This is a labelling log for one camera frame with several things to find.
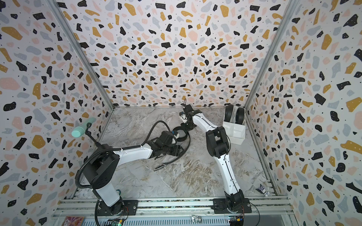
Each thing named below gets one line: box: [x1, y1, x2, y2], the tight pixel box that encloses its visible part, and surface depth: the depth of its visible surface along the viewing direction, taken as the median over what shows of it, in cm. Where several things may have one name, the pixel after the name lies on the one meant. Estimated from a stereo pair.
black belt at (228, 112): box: [223, 103, 234, 123], surface depth 109 cm
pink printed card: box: [61, 216, 84, 226], surface depth 70 cm
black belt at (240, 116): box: [235, 107, 245, 125], surface depth 108 cm
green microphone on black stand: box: [71, 117, 102, 148], surface depth 68 cm
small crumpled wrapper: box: [255, 183, 270, 197], surface depth 80 cm
